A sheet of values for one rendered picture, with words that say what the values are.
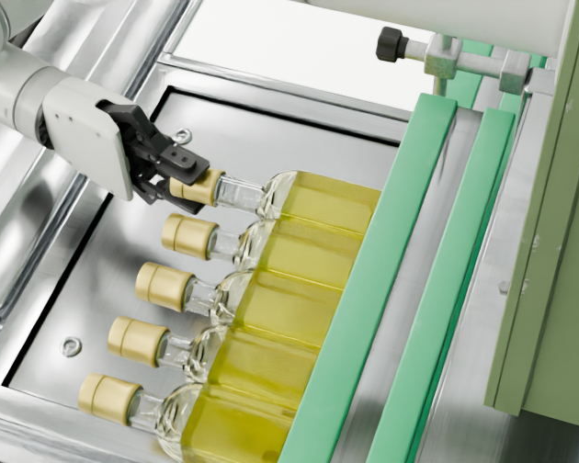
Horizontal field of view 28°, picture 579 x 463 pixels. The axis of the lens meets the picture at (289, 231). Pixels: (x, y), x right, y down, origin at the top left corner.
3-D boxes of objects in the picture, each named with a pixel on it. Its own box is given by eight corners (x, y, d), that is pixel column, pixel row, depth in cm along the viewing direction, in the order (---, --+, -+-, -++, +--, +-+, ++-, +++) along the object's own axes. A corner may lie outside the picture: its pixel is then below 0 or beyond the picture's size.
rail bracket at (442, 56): (514, 148, 103) (380, 116, 106) (541, 7, 89) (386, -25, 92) (506, 173, 101) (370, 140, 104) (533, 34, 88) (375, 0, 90)
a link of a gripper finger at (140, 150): (100, 137, 109) (142, 177, 109) (115, 119, 104) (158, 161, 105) (119, 118, 110) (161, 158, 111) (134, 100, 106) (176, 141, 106)
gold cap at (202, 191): (228, 186, 109) (185, 175, 110) (225, 163, 106) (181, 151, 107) (214, 215, 107) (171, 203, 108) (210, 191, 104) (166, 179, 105)
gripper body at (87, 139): (39, 167, 116) (126, 216, 112) (17, 96, 107) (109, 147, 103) (88, 120, 119) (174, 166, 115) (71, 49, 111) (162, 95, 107)
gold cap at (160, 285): (198, 287, 102) (153, 275, 103) (194, 265, 99) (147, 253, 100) (183, 320, 100) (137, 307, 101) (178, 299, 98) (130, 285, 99)
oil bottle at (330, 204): (493, 254, 105) (272, 197, 110) (500, 216, 100) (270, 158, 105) (478, 303, 102) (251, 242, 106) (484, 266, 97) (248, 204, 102)
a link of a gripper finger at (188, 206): (142, 202, 112) (198, 232, 110) (139, 181, 110) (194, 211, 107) (164, 180, 114) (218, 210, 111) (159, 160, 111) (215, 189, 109)
